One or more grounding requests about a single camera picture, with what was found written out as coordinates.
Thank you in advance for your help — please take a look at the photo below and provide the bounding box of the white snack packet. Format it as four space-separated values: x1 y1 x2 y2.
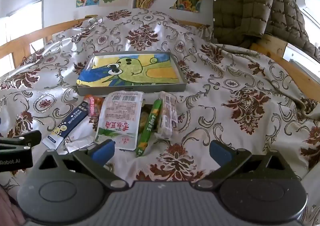
94 91 143 151

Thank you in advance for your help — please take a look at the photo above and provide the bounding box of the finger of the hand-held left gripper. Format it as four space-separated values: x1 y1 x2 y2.
0 131 42 151

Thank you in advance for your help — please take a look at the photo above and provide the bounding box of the silver foil wrapper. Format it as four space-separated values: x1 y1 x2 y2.
64 135 95 154

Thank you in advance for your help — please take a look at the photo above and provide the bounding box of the clear rice cracker packet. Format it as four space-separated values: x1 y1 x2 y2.
156 91 179 139

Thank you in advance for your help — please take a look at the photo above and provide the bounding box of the green sausage stick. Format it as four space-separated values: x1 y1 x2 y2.
135 99 163 158

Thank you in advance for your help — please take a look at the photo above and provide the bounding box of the red-orange snack packet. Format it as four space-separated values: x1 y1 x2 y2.
84 94 105 117

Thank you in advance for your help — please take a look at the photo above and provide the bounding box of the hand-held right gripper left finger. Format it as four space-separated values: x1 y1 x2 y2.
37 139 129 189

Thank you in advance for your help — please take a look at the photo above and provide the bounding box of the golden yellow snack packet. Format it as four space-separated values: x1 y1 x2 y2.
140 104 153 133

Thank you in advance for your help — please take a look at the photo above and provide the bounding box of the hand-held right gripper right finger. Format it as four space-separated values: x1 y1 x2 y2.
194 140 300 190

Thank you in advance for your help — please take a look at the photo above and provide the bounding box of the dark blue snack packet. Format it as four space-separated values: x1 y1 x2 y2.
42 101 89 149

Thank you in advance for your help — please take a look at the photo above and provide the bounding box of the floral printed blanket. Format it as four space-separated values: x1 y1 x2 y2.
0 9 320 226

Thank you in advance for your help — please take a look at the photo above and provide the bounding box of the cartoon drawing tray liner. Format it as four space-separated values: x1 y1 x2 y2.
78 54 181 86

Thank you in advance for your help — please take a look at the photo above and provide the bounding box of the olive puffer jacket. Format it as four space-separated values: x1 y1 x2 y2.
211 0 320 60

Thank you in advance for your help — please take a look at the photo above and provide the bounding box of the grey metal tray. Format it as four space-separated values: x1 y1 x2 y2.
76 51 188 97

